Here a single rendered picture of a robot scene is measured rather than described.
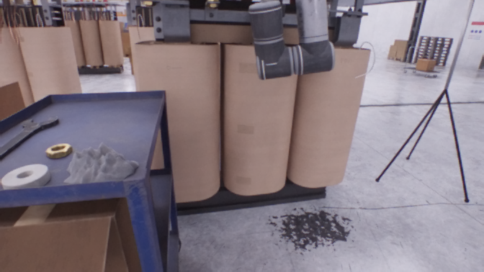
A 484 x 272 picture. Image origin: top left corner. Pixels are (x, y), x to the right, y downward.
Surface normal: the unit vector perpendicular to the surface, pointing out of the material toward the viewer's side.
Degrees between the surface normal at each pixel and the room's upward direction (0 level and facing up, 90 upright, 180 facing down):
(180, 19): 90
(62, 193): 90
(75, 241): 26
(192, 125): 90
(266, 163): 90
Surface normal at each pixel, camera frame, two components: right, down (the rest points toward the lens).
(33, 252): 0.13, -0.68
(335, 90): 0.20, 0.36
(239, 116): -0.33, 0.33
